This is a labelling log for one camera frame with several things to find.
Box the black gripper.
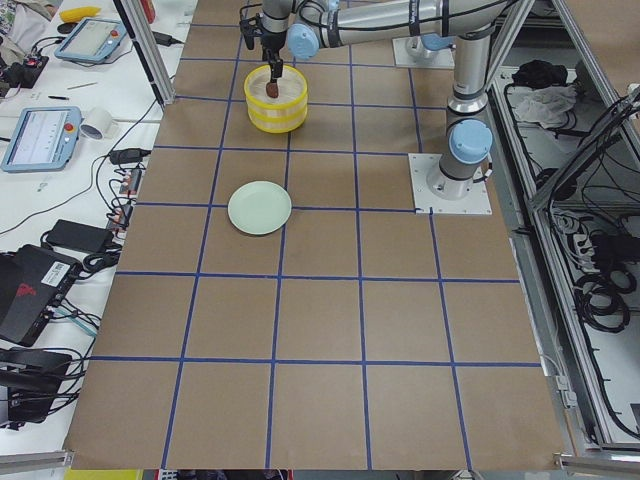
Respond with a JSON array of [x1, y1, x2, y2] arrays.
[[239, 13, 288, 83]]

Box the dark red bun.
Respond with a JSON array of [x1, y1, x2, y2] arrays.
[[265, 82, 279, 98]]

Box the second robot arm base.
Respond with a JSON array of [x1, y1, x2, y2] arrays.
[[406, 33, 455, 58]]

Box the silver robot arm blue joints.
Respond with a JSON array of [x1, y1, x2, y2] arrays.
[[259, 0, 521, 185]]

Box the yellow two-layer steamer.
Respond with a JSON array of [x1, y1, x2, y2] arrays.
[[243, 65, 308, 134]]

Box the black power adapter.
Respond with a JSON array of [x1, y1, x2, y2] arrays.
[[152, 31, 174, 46]]

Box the pale green plate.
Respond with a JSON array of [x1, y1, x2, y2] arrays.
[[227, 181, 292, 235]]

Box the upper blue teach pendant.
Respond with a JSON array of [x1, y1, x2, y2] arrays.
[[54, 18, 127, 65]]

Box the blue teach pendant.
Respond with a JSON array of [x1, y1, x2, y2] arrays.
[[1, 106, 82, 173], [54, 18, 127, 65]]

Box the white tape roll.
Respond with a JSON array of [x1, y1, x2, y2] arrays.
[[80, 107, 119, 140]]

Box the yellow banana toy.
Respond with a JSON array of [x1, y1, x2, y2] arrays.
[[58, 6, 101, 23]]

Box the lower blue teach pendant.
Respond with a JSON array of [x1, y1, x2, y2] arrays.
[[1, 106, 82, 173]]

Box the black power brick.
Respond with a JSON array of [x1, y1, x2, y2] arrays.
[[45, 219, 114, 253]]

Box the white crumpled cloth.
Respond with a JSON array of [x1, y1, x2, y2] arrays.
[[514, 85, 578, 129]]

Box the black laptop computer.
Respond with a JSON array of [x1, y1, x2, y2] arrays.
[[1, 244, 81, 347]]

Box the aluminium frame post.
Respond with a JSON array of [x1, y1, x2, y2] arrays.
[[113, 0, 175, 109]]

